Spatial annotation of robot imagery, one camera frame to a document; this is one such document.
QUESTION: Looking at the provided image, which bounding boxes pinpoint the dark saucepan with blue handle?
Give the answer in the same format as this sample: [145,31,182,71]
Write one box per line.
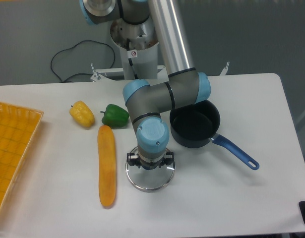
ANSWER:
[170,100,260,170]

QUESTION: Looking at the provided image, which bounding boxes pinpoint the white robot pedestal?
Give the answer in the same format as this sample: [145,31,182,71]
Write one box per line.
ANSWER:
[110,12,159,80]

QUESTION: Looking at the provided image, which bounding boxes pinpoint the yellow bell pepper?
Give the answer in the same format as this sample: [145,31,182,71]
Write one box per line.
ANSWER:
[69,101,95,128]

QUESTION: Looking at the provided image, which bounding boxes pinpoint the glass lid with blue knob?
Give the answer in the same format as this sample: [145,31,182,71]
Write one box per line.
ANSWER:
[125,147,176,192]

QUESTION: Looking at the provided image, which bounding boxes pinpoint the green bell pepper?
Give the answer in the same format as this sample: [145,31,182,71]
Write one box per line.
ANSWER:
[101,104,129,128]

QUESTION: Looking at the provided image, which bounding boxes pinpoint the orange plastic basket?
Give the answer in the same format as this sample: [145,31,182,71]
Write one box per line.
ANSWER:
[0,102,44,213]

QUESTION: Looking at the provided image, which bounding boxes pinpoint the black cable on floor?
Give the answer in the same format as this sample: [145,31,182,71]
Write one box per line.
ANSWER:
[50,40,117,83]

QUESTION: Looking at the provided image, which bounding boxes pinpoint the white metal base frame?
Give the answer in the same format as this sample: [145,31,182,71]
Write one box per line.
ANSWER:
[89,61,231,82]

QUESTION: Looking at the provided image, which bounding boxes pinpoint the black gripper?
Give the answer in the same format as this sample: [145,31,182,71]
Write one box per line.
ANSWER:
[126,152,174,170]

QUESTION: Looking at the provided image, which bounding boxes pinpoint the long orange bread loaf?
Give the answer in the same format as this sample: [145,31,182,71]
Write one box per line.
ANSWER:
[97,125,117,207]

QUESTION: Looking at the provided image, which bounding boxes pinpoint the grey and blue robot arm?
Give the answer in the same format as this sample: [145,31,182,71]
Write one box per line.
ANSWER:
[80,0,211,170]

